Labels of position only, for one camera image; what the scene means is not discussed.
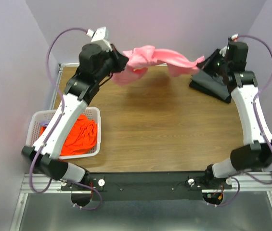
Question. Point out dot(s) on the purple cloth in basket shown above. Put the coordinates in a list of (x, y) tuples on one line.
[(44, 123)]

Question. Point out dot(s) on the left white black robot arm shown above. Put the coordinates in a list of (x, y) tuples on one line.
[(95, 64)]

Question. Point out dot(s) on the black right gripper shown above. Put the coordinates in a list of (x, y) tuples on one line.
[(205, 65)]

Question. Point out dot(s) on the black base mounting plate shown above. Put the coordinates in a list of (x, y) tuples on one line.
[(152, 193)]

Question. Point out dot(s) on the white plastic laundry basket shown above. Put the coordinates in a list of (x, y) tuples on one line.
[(36, 130)]

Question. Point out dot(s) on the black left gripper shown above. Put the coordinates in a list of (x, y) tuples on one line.
[(120, 61)]

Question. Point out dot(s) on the front aluminium frame rail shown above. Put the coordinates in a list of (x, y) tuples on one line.
[(241, 183)]

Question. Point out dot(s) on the folded black t shirt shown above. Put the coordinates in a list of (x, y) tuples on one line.
[(211, 86)]

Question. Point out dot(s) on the orange t shirt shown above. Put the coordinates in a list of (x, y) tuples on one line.
[(81, 139)]

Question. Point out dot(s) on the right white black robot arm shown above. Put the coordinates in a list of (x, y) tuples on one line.
[(242, 85)]

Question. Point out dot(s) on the aluminium table edge rail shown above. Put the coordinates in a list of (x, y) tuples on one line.
[(58, 79)]

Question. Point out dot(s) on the pink t shirt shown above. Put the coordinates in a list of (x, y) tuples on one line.
[(141, 58)]

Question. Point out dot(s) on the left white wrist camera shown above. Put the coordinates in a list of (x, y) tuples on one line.
[(100, 37)]

